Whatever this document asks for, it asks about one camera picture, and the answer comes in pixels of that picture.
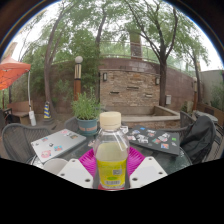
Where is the black backpack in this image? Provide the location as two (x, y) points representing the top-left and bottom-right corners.
(179, 114), (217, 164)

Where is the potted green plant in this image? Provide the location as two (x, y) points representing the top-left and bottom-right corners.
(70, 88), (102, 137)

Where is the wooden bench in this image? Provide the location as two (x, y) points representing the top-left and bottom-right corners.
(7, 100), (34, 125)

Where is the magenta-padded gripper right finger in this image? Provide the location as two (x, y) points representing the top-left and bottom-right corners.
(125, 146), (169, 190)

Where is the grey wicker chair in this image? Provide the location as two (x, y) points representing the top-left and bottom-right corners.
(1, 123), (54, 164)
(64, 116), (81, 133)
(166, 110), (224, 164)

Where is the lamp post with white globe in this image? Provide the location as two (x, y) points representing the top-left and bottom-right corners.
(73, 55), (84, 101)

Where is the silver laptop with stickers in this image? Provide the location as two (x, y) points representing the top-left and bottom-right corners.
(30, 128), (87, 164)

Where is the white sticker sheet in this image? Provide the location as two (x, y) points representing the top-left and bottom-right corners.
(118, 125), (130, 135)

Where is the clear bottle with yellow label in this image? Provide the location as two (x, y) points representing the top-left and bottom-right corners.
(92, 111), (131, 191)

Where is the blue and yellow striped cone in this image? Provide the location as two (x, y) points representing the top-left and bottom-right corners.
(43, 100), (52, 120)

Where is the orange patio umbrella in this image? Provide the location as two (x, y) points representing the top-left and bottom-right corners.
(0, 56), (32, 92)

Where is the white umbrella pole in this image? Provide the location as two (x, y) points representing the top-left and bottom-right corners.
(27, 71), (37, 127)

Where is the white ceramic mug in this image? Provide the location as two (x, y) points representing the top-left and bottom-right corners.
(43, 157), (69, 176)

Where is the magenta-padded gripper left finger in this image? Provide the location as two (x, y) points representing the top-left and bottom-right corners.
(57, 148), (100, 190)

